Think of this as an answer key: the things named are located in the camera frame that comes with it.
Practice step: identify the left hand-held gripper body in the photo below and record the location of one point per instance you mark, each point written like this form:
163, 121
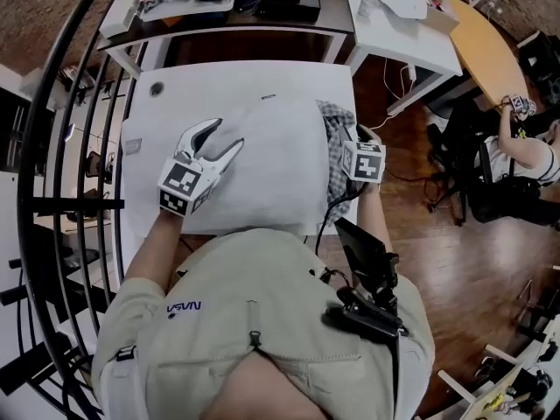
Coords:
181, 186

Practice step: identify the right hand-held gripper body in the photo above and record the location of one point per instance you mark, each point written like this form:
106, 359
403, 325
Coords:
365, 164

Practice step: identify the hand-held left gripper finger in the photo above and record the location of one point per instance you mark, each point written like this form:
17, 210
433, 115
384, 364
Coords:
227, 156
186, 137

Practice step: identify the grey checked pillowcase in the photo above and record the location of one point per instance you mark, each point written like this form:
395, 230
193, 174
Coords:
333, 177

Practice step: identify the white pillow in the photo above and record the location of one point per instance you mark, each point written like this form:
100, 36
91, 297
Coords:
275, 160

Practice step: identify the person's left forearm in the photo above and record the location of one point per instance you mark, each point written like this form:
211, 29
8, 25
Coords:
157, 243

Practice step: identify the white power adapter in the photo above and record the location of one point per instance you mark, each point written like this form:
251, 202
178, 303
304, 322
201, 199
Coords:
412, 73

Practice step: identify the black clip-mounted screen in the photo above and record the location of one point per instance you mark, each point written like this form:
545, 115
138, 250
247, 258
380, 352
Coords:
363, 243

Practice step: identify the white work table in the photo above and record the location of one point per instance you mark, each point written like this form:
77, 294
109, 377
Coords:
262, 77

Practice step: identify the black office chair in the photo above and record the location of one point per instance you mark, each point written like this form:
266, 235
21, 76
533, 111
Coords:
455, 147
503, 204
540, 59

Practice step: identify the white side table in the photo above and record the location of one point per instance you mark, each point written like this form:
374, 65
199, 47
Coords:
402, 37

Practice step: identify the black metal railing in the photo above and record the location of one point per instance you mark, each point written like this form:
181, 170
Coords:
79, 205

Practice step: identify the beige zip vest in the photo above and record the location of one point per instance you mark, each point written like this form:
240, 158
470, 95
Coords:
245, 287

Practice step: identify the dark-topped white-framed table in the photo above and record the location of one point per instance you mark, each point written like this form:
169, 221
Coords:
337, 11

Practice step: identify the white paper cup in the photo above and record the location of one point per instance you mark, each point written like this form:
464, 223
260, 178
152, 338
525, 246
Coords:
367, 6

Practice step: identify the black flat box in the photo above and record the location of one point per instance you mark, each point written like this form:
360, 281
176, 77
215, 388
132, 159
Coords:
297, 11

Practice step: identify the open cardboard box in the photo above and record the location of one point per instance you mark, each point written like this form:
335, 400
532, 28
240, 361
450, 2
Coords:
439, 20

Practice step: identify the flat white box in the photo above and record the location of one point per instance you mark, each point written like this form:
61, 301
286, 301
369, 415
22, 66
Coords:
118, 16

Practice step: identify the round wooden table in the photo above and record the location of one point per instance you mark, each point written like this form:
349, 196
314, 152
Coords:
485, 46

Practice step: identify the pale cube box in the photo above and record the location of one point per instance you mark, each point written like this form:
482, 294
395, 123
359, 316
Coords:
37, 83

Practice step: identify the black cabinet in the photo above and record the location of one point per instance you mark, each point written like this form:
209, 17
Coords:
22, 129

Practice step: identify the person's bare chest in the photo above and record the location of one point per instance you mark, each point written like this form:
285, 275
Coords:
267, 392

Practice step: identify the light wooden panel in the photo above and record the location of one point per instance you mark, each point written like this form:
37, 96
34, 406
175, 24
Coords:
490, 401

